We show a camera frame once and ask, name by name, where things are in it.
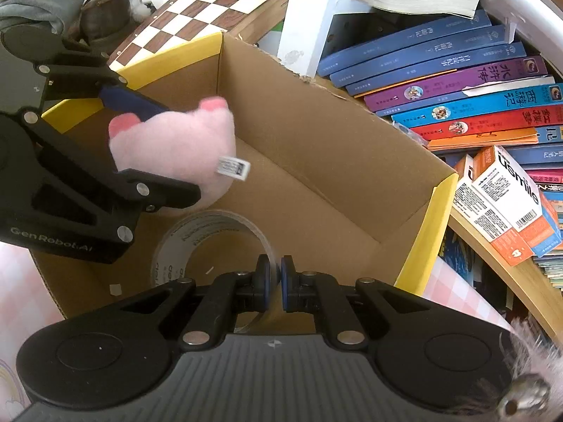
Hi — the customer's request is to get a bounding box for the pink furry toy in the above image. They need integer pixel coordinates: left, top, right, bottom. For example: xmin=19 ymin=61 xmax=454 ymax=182
xmin=453 ymin=320 xmax=563 ymax=422

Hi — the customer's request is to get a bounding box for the brown leather bag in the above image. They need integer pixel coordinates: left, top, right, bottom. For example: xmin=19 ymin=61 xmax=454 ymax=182
xmin=79 ymin=0 xmax=141 ymax=49

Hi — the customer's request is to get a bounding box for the pink plush toy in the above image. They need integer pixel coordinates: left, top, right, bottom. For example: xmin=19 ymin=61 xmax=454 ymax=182
xmin=108 ymin=97 xmax=251 ymax=207

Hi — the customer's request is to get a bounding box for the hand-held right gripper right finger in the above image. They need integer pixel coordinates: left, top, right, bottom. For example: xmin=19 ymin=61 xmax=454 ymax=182
xmin=280 ymin=254 xmax=434 ymax=352

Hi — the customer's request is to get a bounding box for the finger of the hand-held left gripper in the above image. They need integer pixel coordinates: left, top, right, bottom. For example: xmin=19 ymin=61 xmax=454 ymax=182
xmin=37 ymin=37 xmax=171 ymax=120
xmin=0 ymin=109 xmax=202 ymax=265

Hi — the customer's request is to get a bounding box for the grey cloth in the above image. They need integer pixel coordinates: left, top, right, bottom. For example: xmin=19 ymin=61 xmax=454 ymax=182
xmin=0 ymin=0 xmax=95 ymax=33

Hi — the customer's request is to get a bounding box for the row of colourful books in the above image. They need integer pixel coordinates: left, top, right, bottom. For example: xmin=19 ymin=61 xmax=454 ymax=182
xmin=317 ymin=9 xmax=563 ymax=194

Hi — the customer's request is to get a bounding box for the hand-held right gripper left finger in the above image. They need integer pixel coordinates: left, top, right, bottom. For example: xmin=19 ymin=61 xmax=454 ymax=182
xmin=103 ymin=254 xmax=272 ymax=352

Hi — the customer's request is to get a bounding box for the yellow-edged cardboard box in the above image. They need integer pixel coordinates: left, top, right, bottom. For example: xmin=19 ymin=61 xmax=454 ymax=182
xmin=29 ymin=31 xmax=460 ymax=317

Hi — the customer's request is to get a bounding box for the brown white chessboard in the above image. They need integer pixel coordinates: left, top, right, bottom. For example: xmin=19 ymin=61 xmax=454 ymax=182
xmin=108 ymin=0 xmax=295 ymax=73

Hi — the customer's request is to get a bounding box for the clear tape roll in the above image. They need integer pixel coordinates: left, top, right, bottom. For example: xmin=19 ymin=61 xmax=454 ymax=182
xmin=152 ymin=210 xmax=280 ymax=332

